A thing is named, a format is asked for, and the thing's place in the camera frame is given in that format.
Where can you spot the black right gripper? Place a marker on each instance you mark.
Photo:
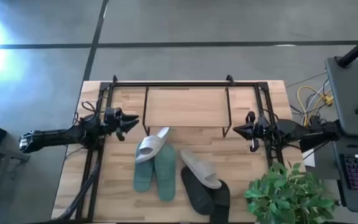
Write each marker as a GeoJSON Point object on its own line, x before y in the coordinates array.
{"type": "Point", "coordinates": [261, 129]}

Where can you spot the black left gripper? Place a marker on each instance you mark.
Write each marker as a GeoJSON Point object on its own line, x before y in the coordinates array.
{"type": "Point", "coordinates": [112, 121]}

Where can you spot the beige rubber slide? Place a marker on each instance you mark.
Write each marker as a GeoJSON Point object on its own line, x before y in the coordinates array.
{"type": "Point", "coordinates": [200, 169]}
{"type": "Point", "coordinates": [149, 146]}

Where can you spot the wooden shelf with black legs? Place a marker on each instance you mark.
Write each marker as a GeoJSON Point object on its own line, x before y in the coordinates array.
{"type": "Point", "coordinates": [185, 107]}

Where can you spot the green rubber slide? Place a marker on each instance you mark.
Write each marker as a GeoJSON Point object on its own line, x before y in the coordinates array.
{"type": "Point", "coordinates": [143, 177]}
{"type": "Point", "coordinates": [165, 174]}

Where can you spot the black rubber slide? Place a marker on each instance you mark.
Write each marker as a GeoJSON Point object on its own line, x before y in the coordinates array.
{"type": "Point", "coordinates": [196, 196]}
{"type": "Point", "coordinates": [222, 202]}

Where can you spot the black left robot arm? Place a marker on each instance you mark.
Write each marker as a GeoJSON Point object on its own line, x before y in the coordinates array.
{"type": "Point", "coordinates": [57, 137]}

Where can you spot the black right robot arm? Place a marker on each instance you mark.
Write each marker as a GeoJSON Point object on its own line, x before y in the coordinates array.
{"type": "Point", "coordinates": [291, 129]}

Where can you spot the white paper sheet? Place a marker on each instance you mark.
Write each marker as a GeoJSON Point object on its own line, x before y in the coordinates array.
{"type": "Point", "coordinates": [310, 160]}

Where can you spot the green leafy plant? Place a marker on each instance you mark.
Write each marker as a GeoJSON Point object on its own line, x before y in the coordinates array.
{"type": "Point", "coordinates": [284, 196]}

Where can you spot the grey desk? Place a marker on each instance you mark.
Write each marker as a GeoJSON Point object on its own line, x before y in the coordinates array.
{"type": "Point", "coordinates": [350, 93]}

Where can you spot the dark metal side stand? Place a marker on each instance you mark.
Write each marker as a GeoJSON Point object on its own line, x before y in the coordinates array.
{"type": "Point", "coordinates": [5, 152]}

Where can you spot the black pole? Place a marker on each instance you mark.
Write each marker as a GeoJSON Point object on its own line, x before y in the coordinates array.
{"type": "Point", "coordinates": [357, 48]}

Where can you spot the black metal rig frame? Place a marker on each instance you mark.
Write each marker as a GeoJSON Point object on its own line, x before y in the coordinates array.
{"type": "Point", "coordinates": [182, 84]}

